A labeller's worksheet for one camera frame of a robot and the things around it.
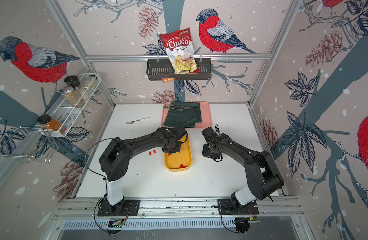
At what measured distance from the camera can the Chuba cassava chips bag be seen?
0.83 metres

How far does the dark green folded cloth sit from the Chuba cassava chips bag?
0.36 m

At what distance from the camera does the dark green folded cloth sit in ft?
3.62
